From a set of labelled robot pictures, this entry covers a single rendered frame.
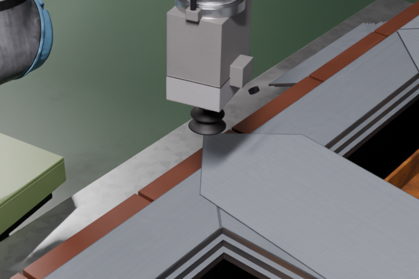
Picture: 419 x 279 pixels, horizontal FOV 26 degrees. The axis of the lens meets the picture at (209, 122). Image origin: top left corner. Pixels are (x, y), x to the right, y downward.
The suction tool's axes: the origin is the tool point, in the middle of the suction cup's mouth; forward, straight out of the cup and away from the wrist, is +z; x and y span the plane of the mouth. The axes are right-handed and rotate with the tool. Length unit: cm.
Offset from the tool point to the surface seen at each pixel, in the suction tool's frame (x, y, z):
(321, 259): -16.6, -6.8, 8.6
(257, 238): -9.1, -6.3, 8.7
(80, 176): 78, 93, 88
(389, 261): -23.3, -4.2, 8.5
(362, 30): -1, 69, 17
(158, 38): 93, 173, 84
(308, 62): 4, 54, 18
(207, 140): 3.6, 8.4, 7.8
